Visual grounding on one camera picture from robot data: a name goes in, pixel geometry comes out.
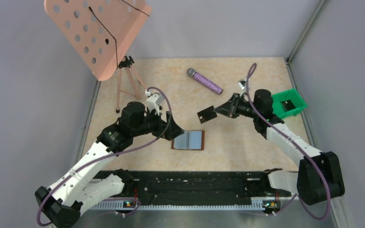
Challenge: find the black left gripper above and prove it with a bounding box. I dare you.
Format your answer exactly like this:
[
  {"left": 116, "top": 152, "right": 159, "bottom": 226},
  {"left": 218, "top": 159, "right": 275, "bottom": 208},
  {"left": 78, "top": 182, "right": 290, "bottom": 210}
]
[{"left": 132, "top": 106, "right": 183, "bottom": 140}]

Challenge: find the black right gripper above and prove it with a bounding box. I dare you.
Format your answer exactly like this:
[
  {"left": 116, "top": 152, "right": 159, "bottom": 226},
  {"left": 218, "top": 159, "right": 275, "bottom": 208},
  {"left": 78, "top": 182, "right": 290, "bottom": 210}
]
[{"left": 214, "top": 93, "right": 260, "bottom": 119}]

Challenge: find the brown leather card holder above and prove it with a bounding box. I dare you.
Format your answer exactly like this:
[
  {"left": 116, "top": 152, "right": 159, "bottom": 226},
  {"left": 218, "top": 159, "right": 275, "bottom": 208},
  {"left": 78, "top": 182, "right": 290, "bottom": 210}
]
[{"left": 171, "top": 130, "right": 205, "bottom": 151}]

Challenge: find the grey black credit card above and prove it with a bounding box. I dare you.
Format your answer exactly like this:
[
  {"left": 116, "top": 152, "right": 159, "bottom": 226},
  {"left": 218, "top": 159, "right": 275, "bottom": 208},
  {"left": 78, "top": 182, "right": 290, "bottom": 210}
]
[{"left": 197, "top": 105, "right": 217, "bottom": 124}]

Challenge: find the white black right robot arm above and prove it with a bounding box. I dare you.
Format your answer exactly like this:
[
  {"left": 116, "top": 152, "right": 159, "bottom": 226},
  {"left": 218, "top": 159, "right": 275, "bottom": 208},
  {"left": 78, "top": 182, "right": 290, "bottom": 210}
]
[{"left": 214, "top": 89, "right": 345, "bottom": 205}]

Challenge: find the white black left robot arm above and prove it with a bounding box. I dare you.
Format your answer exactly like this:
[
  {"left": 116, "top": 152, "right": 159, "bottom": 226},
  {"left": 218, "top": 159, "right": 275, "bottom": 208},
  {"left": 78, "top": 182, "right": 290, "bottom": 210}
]
[{"left": 35, "top": 102, "right": 184, "bottom": 228}]

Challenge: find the black card in bin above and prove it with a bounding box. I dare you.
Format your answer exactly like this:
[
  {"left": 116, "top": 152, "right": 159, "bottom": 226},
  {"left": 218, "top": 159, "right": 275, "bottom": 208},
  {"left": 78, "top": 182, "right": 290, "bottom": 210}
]
[{"left": 281, "top": 100, "right": 296, "bottom": 112}]

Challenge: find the purple glitter microphone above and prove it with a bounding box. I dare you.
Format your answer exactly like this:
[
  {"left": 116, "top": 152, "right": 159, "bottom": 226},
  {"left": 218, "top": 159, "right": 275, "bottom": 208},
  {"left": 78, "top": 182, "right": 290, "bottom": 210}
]
[{"left": 186, "top": 68, "right": 223, "bottom": 95}]

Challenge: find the green plastic bin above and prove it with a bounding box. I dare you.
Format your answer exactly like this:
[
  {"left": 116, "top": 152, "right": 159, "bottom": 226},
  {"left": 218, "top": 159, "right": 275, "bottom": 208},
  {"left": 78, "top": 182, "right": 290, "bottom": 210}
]
[{"left": 272, "top": 88, "right": 307, "bottom": 119}]

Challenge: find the pink music stand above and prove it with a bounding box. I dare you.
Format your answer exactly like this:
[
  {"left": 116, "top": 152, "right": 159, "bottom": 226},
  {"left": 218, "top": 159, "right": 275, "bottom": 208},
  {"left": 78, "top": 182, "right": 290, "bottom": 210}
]
[{"left": 44, "top": 0, "right": 163, "bottom": 114}]

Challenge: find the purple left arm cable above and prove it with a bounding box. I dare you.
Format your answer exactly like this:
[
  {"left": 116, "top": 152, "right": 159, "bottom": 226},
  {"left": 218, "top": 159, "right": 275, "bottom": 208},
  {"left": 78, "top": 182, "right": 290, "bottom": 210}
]
[{"left": 37, "top": 86, "right": 173, "bottom": 227}]

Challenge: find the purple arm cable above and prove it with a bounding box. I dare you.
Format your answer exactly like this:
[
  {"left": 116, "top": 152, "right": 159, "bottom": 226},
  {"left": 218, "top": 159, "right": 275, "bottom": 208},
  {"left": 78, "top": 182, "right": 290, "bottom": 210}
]
[
  {"left": 37, "top": 86, "right": 173, "bottom": 227},
  {"left": 245, "top": 63, "right": 332, "bottom": 221}
]

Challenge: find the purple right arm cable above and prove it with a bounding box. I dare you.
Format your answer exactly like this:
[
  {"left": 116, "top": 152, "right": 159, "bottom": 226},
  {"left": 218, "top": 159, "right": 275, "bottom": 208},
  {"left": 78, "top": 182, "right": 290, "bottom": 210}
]
[{"left": 245, "top": 63, "right": 332, "bottom": 221}]

